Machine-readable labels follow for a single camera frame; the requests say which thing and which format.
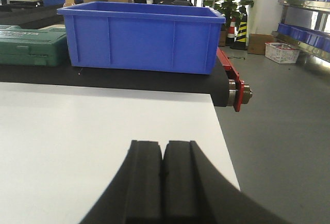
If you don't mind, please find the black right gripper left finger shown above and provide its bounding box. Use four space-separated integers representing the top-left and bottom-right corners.
81 140 162 223

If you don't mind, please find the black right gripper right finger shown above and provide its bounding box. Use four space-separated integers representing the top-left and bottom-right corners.
162 141 286 223

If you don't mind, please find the black conveyor belt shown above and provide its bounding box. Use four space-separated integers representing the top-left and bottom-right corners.
1 55 229 107

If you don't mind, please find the yellow black traffic cone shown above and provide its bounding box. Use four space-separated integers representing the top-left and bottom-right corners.
230 13 248 51

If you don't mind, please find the red white traffic cone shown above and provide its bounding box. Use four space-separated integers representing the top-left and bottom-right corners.
225 18 236 46

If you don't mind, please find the large blue plastic bin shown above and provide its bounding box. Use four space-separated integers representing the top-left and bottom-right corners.
57 2 225 75

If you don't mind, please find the brown cardboard box on floor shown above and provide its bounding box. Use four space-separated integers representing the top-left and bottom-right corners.
247 34 276 55

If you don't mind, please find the white mesh basket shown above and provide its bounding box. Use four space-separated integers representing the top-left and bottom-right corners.
265 42 300 64

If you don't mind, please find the green SATA tool case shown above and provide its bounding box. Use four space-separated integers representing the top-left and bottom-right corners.
1 25 69 67

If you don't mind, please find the metal shelf with blue bins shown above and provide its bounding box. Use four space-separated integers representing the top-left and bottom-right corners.
272 0 329 62

